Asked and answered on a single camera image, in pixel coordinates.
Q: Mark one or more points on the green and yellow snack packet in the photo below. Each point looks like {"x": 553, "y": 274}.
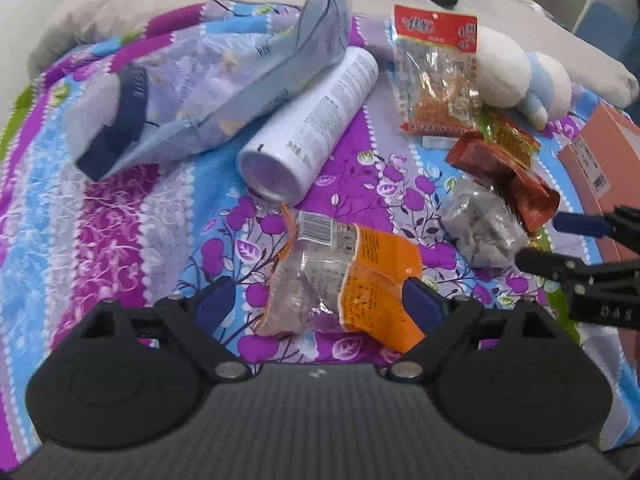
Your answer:
{"x": 515, "y": 137}

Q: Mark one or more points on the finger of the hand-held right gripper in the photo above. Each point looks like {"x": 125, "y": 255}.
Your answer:
{"x": 545, "y": 261}
{"x": 580, "y": 223}

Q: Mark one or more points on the red-label clear snack packet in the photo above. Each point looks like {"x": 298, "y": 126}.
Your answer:
{"x": 430, "y": 25}

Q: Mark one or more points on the orange snack packet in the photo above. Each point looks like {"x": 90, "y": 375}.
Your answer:
{"x": 370, "y": 280}

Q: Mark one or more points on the floral striped bedsheet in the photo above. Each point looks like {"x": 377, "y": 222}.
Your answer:
{"x": 125, "y": 240}

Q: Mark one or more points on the grey-blue plastic bag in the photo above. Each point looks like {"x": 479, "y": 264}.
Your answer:
{"x": 215, "y": 85}

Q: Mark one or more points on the white and blue plush toy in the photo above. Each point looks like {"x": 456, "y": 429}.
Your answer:
{"x": 500, "y": 70}

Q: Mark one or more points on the red foil snack packet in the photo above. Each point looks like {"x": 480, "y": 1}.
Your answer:
{"x": 480, "y": 157}

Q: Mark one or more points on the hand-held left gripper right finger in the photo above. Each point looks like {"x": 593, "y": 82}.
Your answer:
{"x": 420, "y": 300}

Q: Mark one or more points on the pink cardboard box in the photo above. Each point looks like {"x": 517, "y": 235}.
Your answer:
{"x": 615, "y": 140}

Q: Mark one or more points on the silver foil snack packet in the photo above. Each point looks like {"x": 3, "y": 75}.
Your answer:
{"x": 475, "y": 220}

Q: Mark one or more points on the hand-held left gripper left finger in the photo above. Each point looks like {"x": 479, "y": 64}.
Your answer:
{"x": 215, "y": 300}

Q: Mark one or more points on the white spray can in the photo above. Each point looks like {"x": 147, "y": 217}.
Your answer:
{"x": 320, "y": 110}

